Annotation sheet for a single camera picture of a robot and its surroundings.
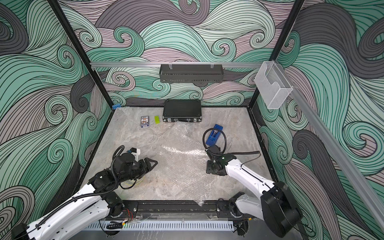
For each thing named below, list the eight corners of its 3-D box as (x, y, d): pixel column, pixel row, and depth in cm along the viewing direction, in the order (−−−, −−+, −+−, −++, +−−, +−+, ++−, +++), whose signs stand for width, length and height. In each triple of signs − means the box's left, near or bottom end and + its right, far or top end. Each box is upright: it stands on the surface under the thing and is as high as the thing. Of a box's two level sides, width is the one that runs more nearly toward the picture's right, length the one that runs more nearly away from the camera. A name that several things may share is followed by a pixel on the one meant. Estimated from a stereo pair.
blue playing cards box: (141, 127, 110) (140, 125, 108) (141, 118, 116) (140, 116, 114) (149, 126, 110) (148, 124, 109) (149, 117, 117) (148, 115, 115)
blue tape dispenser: (205, 144, 100) (206, 139, 95) (213, 128, 109) (214, 123, 104) (214, 148, 98) (216, 143, 93) (222, 132, 107) (223, 127, 102)
